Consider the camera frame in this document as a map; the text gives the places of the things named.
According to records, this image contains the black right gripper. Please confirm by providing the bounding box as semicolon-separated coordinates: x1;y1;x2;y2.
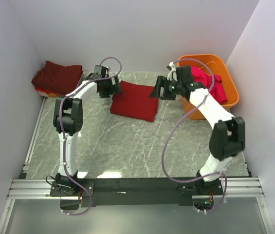
149;76;183;101

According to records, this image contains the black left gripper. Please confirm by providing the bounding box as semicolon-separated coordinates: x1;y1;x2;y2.
99;76;123;99

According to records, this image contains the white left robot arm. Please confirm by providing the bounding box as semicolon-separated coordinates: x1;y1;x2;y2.
53;64;122;196

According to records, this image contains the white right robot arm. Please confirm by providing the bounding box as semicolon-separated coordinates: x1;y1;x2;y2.
150;63;245;195

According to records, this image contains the orange plastic basket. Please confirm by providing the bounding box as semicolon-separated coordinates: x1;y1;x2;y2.
178;54;239;111

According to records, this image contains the dark red folded t-shirt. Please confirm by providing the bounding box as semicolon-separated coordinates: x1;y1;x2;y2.
31;61;83;95

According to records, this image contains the pink t-shirt in basket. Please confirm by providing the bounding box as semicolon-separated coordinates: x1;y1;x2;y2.
191;66;227;104

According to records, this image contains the orange folded t-shirt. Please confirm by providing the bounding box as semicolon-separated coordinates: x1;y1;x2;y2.
35;86;63;98

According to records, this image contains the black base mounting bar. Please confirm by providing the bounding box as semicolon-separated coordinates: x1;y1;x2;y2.
50;178;224;210

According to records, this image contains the aluminium frame rail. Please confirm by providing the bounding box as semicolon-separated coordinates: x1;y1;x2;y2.
0;177;275;234

